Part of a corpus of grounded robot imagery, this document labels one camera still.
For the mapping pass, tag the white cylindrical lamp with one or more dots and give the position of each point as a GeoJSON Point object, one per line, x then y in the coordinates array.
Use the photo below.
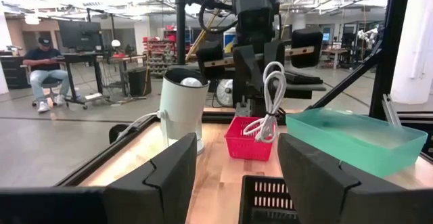
{"type": "Point", "coordinates": [182, 109]}

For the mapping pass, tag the red plastic basket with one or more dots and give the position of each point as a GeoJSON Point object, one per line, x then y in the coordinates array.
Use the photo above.
{"type": "Point", "coordinates": [243, 148]}

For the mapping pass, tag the green translucent plastic bin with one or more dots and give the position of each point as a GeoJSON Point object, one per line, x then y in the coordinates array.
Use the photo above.
{"type": "Point", "coordinates": [355, 149]}

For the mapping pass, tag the white globe lamp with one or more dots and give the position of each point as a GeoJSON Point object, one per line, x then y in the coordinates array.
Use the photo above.
{"type": "Point", "coordinates": [116, 43]}

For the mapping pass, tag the black plastic basket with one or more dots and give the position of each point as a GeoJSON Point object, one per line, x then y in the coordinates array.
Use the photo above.
{"type": "Point", "coordinates": [260, 178]}

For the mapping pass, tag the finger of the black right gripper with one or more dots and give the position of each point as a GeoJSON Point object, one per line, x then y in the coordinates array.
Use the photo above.
{"type": "Point", "coordinates": [274, 53]}
{"type": "Point", "coordinates": [248, 68]}

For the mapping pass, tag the black cabinet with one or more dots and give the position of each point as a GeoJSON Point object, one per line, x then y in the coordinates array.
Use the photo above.
{"type": "Point", "coordinates": [13, 71]}

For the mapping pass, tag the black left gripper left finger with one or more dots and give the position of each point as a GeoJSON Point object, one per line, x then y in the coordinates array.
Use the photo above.
{"type": "Point", "coordinates": [162, 190]}

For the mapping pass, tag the wooden desk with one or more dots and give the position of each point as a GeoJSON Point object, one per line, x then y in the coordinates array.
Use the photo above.
{"type": "Point", "coordinates": [128, 59]}

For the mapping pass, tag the black monitor on desk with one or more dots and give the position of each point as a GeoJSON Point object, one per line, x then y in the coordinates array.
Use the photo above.
{"type": "Point", "coordinates": [79, 34]}

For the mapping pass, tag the red parts shelf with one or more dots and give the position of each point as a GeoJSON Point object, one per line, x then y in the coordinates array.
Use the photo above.
{"type": "Point", "coordinates": [159, 51]}

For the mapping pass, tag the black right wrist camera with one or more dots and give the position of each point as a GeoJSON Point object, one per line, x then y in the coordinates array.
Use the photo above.
{"type": "Point", "coordinates": [253, 17]}

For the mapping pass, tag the yellow pole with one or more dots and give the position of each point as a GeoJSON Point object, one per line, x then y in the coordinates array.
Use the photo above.
{"type": "Point", "coordinates": [203, 34]}

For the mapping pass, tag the white blue cooler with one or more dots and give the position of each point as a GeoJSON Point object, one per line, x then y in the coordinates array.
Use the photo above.
{"type": "Point", "coordinates": [230, 39]}

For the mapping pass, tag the black bin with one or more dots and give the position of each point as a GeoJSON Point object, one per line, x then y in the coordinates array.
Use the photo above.
{"type": "Point", "coordinates": [139, 82]}

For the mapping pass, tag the white fan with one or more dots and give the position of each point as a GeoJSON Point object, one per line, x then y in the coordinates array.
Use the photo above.
{"type": "Point", "coordinates": [225, 93]}

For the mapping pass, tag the black standing desk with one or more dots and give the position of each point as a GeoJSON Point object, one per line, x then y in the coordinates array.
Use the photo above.
{"type": "Point", "coordinates": [81, 57]}

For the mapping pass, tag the silver aluminium rail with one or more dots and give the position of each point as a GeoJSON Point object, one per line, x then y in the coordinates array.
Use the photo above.
{"type": "Point", "coordinates": [392, 112]}

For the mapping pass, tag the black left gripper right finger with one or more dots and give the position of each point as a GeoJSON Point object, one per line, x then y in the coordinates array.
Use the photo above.
{"type": "Point", "coordinates": [321, 197]}

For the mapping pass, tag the person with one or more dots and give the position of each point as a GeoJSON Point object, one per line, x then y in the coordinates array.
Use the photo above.
{"type": "Point", "coordinates": [44, 60]}

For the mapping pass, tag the black keyboard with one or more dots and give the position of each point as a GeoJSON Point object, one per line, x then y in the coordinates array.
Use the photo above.
{"type": "Point", "coordinates": [301, 78]}

